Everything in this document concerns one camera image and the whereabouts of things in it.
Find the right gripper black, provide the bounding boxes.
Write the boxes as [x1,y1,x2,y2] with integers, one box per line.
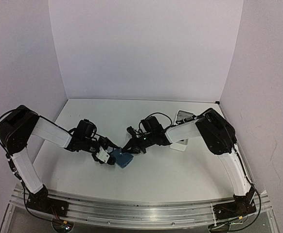
[122,132,156,153]

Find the blue leather card holder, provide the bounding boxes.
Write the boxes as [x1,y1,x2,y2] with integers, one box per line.
[112,148,134,168]

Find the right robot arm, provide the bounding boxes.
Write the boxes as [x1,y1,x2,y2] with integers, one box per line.
[122,108,261,220]

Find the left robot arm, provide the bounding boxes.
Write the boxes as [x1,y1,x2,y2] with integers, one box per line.
[0,105,119,218]

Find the stack of cards in tray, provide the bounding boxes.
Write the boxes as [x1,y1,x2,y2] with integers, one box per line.
[176,110,193,121]

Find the white plastic tray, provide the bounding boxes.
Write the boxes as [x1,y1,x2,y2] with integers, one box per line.
[166,111,191,152]

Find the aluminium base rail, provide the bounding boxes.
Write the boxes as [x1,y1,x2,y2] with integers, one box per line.
[9,186,271,225]

